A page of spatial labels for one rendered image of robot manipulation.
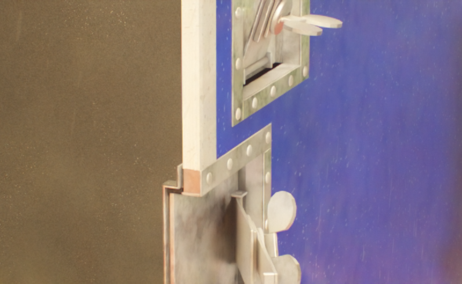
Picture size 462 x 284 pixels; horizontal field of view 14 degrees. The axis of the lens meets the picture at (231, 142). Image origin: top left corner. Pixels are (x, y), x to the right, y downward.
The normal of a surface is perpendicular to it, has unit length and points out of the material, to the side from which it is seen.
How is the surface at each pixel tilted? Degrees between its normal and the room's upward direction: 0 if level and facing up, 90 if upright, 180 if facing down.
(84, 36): 90
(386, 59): 90
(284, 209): 75
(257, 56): 108
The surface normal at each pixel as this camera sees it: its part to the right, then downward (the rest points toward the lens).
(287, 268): -0.77, -0.08
